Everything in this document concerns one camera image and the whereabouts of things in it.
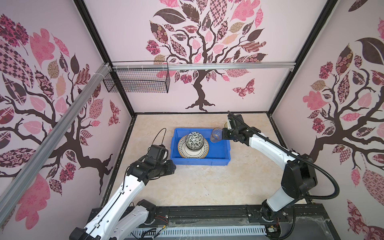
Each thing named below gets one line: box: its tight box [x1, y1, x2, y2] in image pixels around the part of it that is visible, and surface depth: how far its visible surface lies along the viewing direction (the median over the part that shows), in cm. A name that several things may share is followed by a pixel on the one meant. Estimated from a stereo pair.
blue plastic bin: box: [171, 128, 231, 166], surface depth 94 cm
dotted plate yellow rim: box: [177, 135, 210, 159], surface depth 94 cm
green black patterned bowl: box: [185, 131, 205, 151], surface depth 94 cm
